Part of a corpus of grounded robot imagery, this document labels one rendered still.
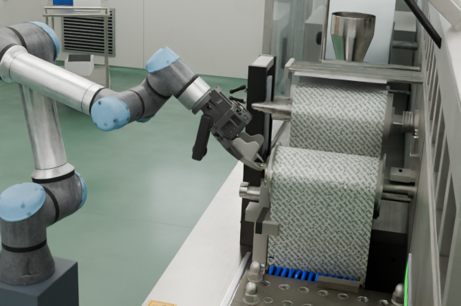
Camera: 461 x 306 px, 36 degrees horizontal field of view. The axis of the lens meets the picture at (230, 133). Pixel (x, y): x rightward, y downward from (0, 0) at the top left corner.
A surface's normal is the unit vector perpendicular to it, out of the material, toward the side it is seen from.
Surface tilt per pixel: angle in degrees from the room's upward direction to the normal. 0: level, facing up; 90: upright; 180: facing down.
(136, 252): 0
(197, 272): 0
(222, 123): 90
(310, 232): 90
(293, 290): 0
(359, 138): 92
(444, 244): 90
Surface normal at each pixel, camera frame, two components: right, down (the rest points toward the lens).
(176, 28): -0.24, 0.30
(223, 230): 0.04, -0.95
